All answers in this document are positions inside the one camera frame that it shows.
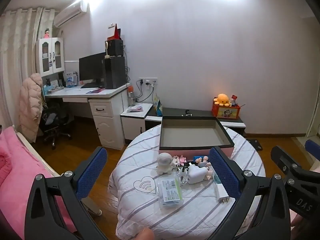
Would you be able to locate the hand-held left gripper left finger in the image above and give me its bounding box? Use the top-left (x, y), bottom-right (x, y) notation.
top-left (24, 146), bottom-right (108, 240)

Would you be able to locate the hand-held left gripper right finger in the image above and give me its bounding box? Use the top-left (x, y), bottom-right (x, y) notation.
top-left (209, 146), bottom-right (292, 240)

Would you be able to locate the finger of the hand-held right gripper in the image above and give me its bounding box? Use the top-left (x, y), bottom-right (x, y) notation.
top-left (305, 139), bottom-right (320, 162)
top-left (271, 146), bottom-right (300, 173)

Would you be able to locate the baby doll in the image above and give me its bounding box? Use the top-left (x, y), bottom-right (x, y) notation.
top-left (197, 156), bottom-right (216, 180)

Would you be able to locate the white charger plug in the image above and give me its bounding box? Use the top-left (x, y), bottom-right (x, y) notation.
top-left (214, 183), bottom-right (230, 204)

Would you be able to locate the white heart-shaped container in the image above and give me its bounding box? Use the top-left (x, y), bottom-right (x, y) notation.
top-left (187, 165), bottom-right (208, 184)

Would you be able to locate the clear glass bottle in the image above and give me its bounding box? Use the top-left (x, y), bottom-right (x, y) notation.
top-left (176, 167), bottom-right (189, 187)

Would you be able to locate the pink block toy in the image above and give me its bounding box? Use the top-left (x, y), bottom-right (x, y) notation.
top-left (172, 155), bottom-right (187, 167)

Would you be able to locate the pink storage box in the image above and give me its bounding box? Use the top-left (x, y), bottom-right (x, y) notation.
top-left (159, 116), bottom-right (235, 158)

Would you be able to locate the clear plastic box green label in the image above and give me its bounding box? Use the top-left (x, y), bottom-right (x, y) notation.
top-left (157, 179), bottom-right (184, 208)

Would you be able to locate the person's right hand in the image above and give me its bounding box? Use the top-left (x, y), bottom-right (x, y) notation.
top-left (290, 213), bottom-right (310, 240)

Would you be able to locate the white desk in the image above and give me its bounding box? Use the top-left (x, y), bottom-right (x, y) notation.
top-left (44, 82), bottom-right (130, 150)

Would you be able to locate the round table with striped cloth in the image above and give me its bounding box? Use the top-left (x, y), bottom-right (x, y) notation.
top-left (108, 125), bottom-right (266, 240)

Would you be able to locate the orange printed crate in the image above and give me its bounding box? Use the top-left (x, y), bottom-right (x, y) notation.
top-left (212, 97), bottom-right (241, 120)

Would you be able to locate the white nightstand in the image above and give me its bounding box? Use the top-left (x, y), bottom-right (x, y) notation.
top-left (120, 103), bottom-right (153, 140)

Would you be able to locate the black office chair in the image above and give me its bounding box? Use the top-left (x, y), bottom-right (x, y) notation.
top-left (37, 102), bottom-right (73, 150)

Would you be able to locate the orange octopus plush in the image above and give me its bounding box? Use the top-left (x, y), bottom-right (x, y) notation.
top-left (213, 94), bottom-right (232, 106)

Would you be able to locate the pink blanket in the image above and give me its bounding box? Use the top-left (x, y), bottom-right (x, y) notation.
top-left (0, 126), bottom-right (78, 240)

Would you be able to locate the black low bench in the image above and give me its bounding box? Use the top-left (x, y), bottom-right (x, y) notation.
top-left (145, 107), bottom-right (247, 137)

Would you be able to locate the orange-capped bottle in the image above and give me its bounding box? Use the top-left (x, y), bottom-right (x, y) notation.
top-left (127, 86), bottom-right (137, 107)

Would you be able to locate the black keyboard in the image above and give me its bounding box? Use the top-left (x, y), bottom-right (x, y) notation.
top-left (80, 82), bottom-right (104, 89)

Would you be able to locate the pink puffer jacket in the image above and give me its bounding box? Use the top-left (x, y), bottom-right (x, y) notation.
top-left (19, 73), bottom-right (43, 143)

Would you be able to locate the blue paper bag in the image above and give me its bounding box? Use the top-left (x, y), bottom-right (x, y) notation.
top-left (153, 94), bottom-right (163, 117)

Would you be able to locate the blue box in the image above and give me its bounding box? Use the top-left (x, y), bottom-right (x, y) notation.
top-left (65, 71), bottom-right (78, 87)

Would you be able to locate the black computer tower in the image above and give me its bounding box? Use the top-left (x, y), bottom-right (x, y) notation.
top-left (104, 56), bottom-right (127, 89)

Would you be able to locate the black computer monitor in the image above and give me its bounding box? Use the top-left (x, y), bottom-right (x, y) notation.
top-left (79, 52), bottom-right (107, 85)

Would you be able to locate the white glass-door cabinet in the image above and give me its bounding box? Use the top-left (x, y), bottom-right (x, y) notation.
top-left (35, 37), bottom-right (65, 78)

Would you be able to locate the black speaker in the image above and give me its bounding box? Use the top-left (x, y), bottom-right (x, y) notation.
top-left (107, 39), bottom-right (124, 57)

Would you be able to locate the cream curtain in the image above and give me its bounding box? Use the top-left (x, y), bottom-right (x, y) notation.
top-left (0, 7), bottom-right (57, 128)

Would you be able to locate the white air conditioner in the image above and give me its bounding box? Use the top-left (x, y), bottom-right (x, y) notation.
top-left (54, 1), bottom-right (89, 28)

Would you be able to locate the black floor bracket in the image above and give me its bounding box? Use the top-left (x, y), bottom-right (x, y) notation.
top-left (246, 138), bottom-right (263, 152)

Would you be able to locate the white bed frame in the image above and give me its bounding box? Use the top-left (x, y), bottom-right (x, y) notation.
top-left (15, 130), bottom-right (103, 217)

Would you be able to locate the white door frame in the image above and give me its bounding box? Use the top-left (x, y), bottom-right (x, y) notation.
top-left (306, 17), bottom-right (320, 140)

